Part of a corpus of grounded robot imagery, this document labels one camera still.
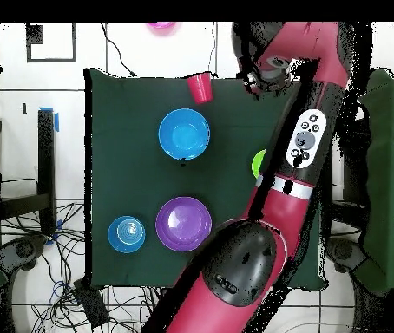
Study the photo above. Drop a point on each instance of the small green bowl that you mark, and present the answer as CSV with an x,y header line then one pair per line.
x,y
257,164

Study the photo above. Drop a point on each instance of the black equipment base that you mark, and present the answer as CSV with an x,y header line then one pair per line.
x,y
23,249
342,251

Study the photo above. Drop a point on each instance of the purple bowl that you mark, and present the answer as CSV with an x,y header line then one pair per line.
x,y
183,223

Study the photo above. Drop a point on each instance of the black metal stand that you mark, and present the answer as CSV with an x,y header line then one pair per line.
x,y
46,156
355,166

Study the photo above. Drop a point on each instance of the small blue bowl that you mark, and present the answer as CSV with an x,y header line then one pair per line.
x,y
126,234

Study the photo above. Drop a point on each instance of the large pink bowl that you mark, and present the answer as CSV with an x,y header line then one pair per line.
x,y
161,25

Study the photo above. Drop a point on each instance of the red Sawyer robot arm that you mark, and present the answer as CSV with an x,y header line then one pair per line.
x,y
287,215

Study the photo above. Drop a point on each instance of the red cup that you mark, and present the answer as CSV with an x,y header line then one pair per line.
x,y
200,88

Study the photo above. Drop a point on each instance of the large blue bowl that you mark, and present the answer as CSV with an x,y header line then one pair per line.
x,y
184,134

